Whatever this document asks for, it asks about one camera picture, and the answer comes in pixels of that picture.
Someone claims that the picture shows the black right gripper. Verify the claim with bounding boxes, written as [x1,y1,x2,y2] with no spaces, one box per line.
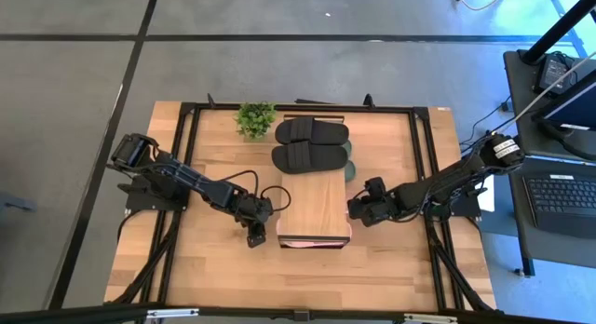
[346,188,407,229]

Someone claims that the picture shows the black slide sandal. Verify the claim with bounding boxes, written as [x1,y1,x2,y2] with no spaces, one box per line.
[271,140,349,175]
[274,116,350,146]

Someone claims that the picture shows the green potted plant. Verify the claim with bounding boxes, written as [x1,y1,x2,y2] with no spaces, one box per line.
[235,101,278,142]

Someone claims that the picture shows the white paper sheet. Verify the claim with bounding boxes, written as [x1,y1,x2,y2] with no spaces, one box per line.
[479,186,496,212]

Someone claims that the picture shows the black side desk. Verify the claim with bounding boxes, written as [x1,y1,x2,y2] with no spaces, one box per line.
[506,155,596,277]
[502,48,596,158]

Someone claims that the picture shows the black rig crossbar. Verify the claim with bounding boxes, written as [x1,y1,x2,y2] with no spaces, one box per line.
[0,303,596,324]

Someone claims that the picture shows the black laptop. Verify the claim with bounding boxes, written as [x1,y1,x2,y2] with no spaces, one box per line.
[521,172,596,241]

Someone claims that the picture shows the black monitor with stand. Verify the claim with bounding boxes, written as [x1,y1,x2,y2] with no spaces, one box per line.
[532,70,596,162]

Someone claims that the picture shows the black power adapter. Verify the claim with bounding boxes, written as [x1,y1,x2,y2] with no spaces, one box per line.
[535,52,572,95]

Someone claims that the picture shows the black diagonal pole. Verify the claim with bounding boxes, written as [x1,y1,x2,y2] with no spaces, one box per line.
[521,0,596,64]

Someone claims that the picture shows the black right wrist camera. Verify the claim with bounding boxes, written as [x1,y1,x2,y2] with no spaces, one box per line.
[364,176,387,199]

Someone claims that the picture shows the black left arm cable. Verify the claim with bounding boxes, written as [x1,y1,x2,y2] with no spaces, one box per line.
[218,169,292,214]

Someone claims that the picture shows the wooden shelf with black frame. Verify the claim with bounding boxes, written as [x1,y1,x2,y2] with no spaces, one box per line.
[277,113,353,250]

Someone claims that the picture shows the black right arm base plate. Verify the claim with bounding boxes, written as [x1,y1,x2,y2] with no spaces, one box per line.
[415,182,482,219]

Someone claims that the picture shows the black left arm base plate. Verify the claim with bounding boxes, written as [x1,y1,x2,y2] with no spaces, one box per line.
[118,172,191,212]

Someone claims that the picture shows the black aluminium table frame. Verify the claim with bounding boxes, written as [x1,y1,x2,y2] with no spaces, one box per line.
[105,100,498,315]

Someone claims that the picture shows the silver metal bracket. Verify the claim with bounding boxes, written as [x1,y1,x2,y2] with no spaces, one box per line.
[146,307,200,320]
[403,313,459,324]

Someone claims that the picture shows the black floor cable with plug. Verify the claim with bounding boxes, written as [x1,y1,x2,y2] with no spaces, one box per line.
[460,98,514,146]

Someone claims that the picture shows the thin white cable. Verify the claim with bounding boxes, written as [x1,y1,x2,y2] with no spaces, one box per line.
[495,51,596,135]

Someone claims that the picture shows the beige floor cable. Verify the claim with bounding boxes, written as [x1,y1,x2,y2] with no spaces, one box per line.
[448,0,512,12]

